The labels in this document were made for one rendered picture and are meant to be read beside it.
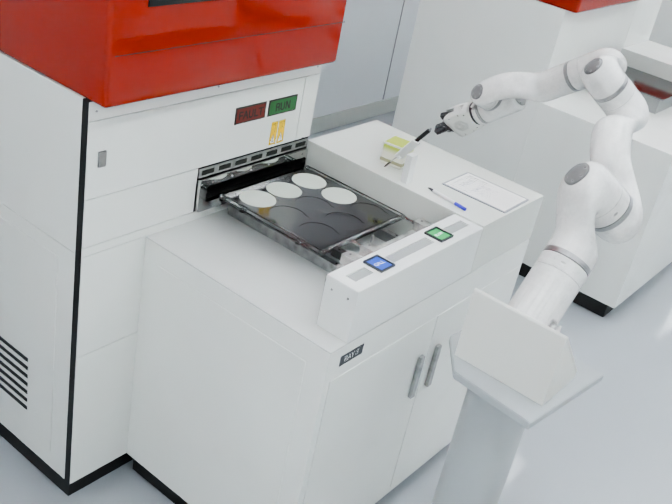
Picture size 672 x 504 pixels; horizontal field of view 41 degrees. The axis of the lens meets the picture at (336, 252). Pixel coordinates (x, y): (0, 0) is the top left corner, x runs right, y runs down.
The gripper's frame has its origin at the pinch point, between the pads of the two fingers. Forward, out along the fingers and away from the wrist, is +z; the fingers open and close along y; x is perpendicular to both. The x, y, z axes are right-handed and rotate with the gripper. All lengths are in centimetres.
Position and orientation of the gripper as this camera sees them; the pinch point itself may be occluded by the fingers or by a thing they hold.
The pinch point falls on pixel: (440, 128)
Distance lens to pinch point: 300.2
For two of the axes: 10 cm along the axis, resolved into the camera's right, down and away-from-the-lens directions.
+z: -6.7, 2.1, 7.1
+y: 7.0, 5.0, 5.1
